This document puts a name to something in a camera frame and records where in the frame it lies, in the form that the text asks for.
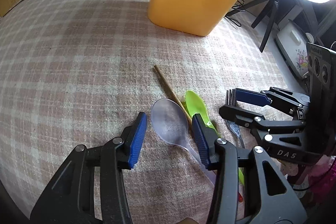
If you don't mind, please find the black ring light cable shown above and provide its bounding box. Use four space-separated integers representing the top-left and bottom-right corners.
224 0 274 29

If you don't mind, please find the black tripod stand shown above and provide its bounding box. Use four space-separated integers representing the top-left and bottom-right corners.
226 0 281 52

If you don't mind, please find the green plastic spoon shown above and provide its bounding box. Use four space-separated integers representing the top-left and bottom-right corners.
183 90 245 187

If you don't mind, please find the checkered pink tablecloth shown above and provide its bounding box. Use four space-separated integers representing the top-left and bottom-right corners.
1 0 288 215

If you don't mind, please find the steel fork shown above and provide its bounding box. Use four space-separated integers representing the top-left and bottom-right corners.
225 89 245 148

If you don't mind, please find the clear purple plastic spoon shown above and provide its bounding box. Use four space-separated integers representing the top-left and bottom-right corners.
150 98 216 185

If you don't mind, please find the pink sleeve forearm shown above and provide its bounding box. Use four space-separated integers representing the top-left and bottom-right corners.
294 155 335 203

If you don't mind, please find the floral white slow cooker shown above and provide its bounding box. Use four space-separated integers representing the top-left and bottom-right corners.
275 20 314 80

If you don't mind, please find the left gloved hand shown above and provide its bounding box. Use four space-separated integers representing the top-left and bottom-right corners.
176 218 199 224

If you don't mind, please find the red wooden chopstick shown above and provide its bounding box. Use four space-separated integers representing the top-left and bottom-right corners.
154 65 192 126

